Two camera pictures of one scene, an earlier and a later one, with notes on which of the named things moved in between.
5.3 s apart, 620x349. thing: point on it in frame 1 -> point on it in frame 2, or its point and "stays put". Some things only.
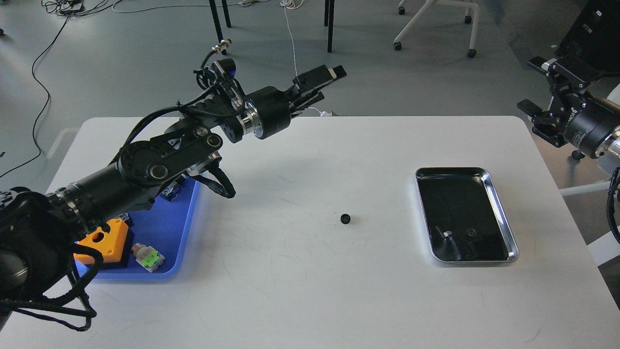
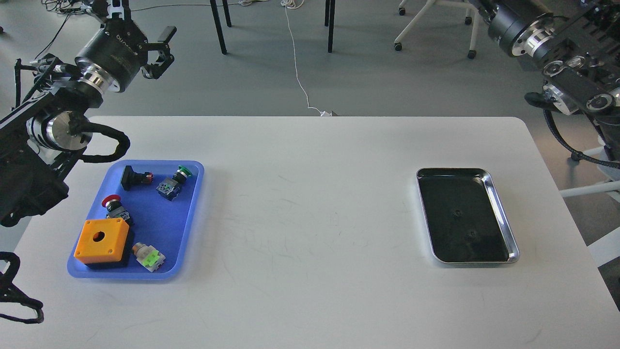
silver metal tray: [464, 221] stays put
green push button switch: [170, 191] stays put
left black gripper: [269, 112] -> [114, 56]
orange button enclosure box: [112, 245] stays put
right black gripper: [592, 122] -> [511, 25]
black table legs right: [329, 20] stays put
